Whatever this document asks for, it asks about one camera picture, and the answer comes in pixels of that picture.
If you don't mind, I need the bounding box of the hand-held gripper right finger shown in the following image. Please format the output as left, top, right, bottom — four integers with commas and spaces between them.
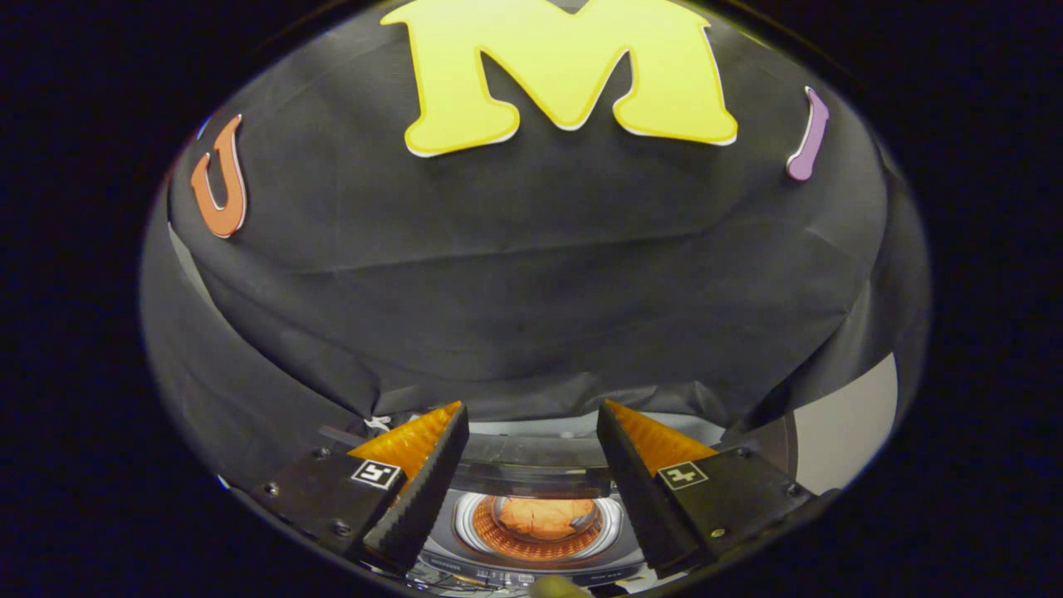
596, 399, 819, 574

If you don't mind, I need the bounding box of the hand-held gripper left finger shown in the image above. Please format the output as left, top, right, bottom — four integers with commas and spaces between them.
249, 401, 470, 574

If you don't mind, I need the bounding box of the orange polo shirt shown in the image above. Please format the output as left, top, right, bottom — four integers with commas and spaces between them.
497, 497, 600, 542

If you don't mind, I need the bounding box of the grey washing machine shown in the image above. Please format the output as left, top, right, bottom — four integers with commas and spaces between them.
407, 411, 732, 592

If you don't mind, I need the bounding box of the grey cabinet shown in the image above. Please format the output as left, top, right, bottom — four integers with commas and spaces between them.
723, 353, 899, 499

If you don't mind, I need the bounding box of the black backdrop cloth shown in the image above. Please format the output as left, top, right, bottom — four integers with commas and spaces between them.
140, 0, 931, 499

